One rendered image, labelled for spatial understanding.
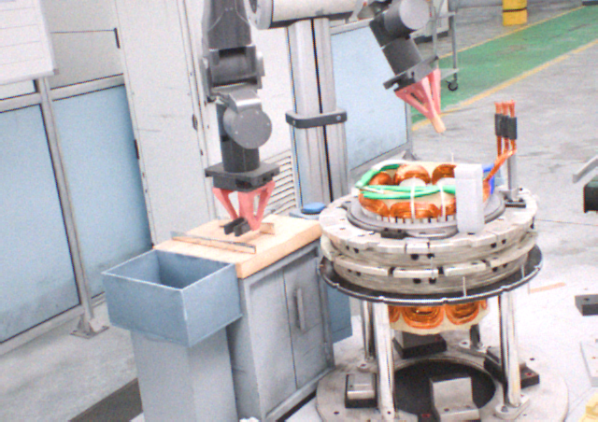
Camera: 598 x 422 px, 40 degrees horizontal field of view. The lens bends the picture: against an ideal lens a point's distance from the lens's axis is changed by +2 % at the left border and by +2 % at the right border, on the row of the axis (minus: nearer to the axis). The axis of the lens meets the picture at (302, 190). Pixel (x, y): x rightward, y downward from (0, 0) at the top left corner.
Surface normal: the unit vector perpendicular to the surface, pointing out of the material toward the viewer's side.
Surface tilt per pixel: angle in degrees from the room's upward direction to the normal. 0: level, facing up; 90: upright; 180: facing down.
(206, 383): 90
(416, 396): 0
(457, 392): 90
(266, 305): 90
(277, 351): 90
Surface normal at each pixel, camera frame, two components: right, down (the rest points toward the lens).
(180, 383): -0.61, 0.28
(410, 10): 0.35, -0.07
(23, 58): 0.81, 0.07
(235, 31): 0.32, 0.47
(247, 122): 0.30, 0.28
